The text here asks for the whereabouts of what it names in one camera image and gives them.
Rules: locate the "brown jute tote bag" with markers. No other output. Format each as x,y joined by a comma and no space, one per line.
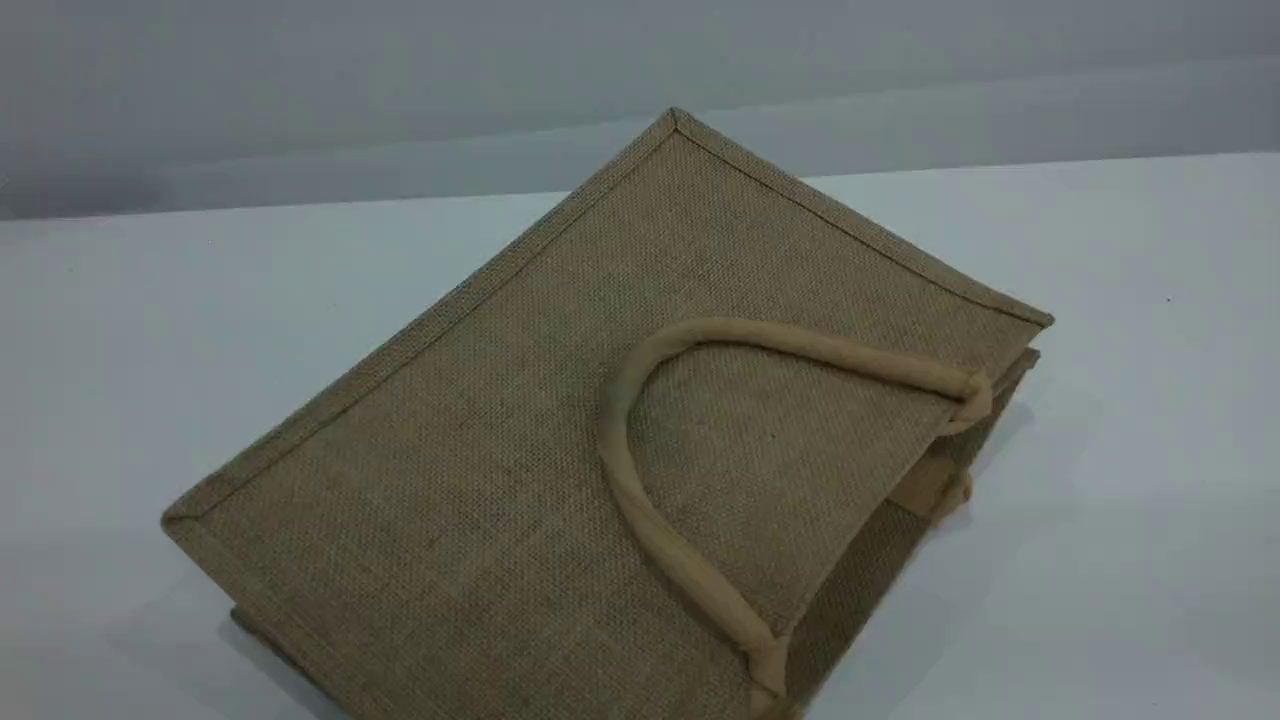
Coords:
600,450

